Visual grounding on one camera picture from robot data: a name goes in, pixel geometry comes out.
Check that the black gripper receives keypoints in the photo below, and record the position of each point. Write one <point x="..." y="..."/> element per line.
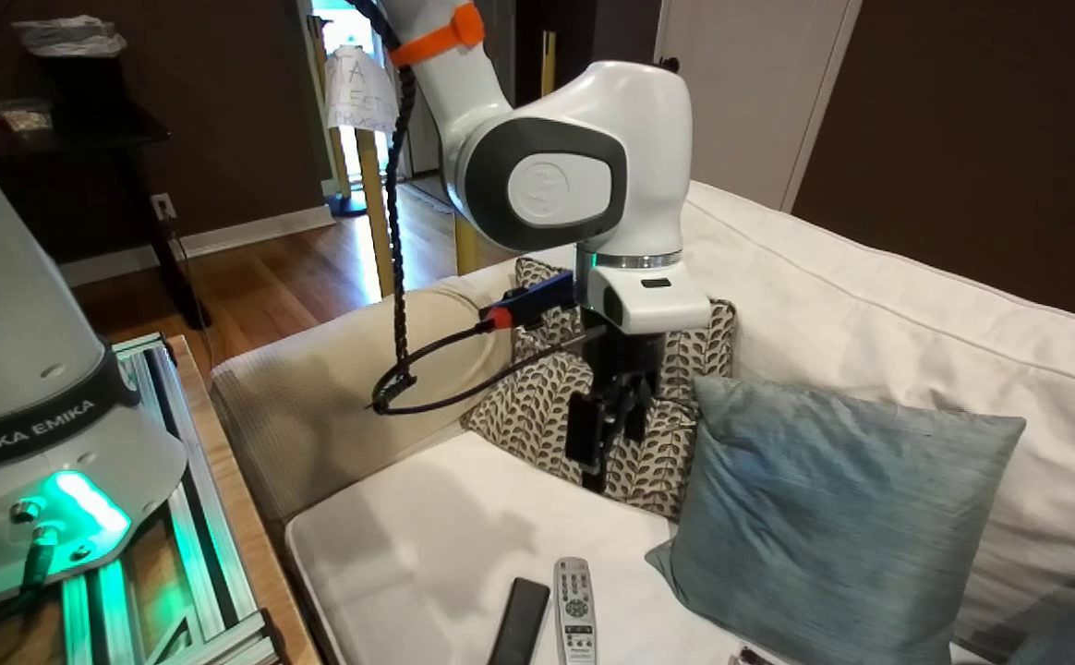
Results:
<point x="622" y="355"/>

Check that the grey remote control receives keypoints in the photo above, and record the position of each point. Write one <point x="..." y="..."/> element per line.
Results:
<point x="576" y="610"/>

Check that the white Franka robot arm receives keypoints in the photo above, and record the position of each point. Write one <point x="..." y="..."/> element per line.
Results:
<point x="561" y="151"/>

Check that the black remote control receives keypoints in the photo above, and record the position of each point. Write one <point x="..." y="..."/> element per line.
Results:
<point x="518" y="622"/>

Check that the large leaf patterned pillow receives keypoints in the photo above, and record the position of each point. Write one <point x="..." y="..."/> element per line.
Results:
<point x="550" y="392"/>

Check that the white sofa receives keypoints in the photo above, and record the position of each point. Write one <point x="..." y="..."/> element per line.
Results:
<point x="880" y="319"/>

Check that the white door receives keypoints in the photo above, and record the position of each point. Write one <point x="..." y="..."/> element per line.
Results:
<point x="759" y="87"/>

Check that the black console table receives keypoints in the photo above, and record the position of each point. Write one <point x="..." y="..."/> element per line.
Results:
<point x="131" y="159"/>

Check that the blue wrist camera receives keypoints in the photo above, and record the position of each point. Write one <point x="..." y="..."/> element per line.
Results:
<point x="541" y="298"/>

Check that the aluminium profile robot base frame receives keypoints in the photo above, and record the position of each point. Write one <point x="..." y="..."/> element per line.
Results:
<point x="189" y="541"/>

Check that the white wall outlet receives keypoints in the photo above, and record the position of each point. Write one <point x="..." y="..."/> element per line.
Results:
<point x="163" y="205"/>

